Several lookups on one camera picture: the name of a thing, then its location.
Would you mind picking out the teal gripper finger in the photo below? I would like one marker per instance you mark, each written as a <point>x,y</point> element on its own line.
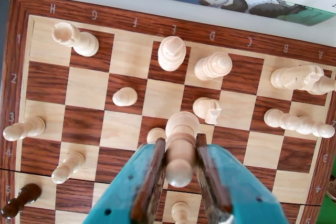
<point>123,190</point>
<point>241,195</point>

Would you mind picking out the light wooden chess bishop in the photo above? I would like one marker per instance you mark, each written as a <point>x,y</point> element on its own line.
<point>181,140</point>

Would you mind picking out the dark brown chess knight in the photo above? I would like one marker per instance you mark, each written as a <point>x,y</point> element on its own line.
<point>331,184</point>

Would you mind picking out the light wooden chess pawn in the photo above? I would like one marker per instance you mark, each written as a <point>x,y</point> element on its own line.
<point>124,97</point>
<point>71,165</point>
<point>29,127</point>
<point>181,212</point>
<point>323,130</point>
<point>275,117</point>
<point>155,133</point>

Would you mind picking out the wooden folding chess board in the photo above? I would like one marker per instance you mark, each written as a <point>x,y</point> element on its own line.
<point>84,121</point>

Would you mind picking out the light wooden chess knight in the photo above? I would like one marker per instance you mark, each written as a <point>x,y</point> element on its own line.
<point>204,107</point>
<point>288,78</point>

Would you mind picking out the dark brown chess pawn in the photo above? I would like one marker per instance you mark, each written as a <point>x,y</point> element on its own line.
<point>25,195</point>

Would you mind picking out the light wooden chess queen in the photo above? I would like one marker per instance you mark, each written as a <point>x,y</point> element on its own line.
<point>212,66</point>

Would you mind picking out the light wooden chess rook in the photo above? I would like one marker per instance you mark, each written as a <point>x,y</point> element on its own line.
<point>84,43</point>
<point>326,85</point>

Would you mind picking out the light queen right side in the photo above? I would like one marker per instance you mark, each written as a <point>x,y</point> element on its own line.
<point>172,53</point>

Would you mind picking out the dark grey textured mat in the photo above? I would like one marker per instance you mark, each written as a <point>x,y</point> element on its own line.
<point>2,51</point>

